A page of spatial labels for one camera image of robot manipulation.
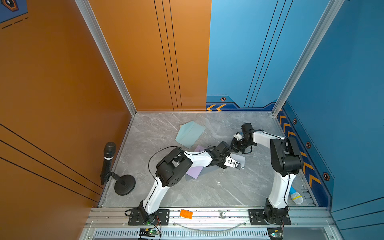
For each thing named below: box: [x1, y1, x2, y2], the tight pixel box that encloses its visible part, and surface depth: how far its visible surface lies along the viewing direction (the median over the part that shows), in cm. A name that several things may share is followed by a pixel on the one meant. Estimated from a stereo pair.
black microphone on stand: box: [100, 142, 136, 196], surface depth 70 cm
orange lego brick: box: [179, 209, 193, 219], surface depth 76 cm
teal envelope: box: [175, 120, 206, 149], surface depth 108 cm
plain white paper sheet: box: [229, 153, 246, 169], surface depth 96 cm
